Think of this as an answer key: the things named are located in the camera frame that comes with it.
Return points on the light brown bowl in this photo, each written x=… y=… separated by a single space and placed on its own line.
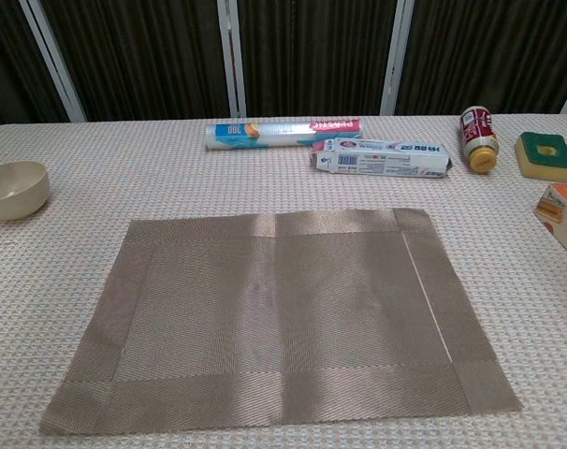
x=17 y=196

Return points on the brown woven placemat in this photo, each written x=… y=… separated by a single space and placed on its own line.
x=265 y=327

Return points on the dark pleated screen panel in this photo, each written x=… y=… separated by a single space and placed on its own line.
x=143 y=56
x=489 y=51
x=311 y=56
x=7 y=61

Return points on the beige woven tablecloth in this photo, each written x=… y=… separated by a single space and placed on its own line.
x=124 y=178

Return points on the plastic wrap roll box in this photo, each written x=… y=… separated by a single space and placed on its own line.
x=283 y=133

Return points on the white toothpaste box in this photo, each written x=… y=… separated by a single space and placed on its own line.
x=396 y=159

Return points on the red label bottle yellow cap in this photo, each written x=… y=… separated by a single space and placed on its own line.
x=477 y=133

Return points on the green and yellow sponge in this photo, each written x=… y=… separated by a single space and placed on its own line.
x=530 y=140

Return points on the orange cracker box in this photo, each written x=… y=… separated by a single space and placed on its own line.
x=566 y=220

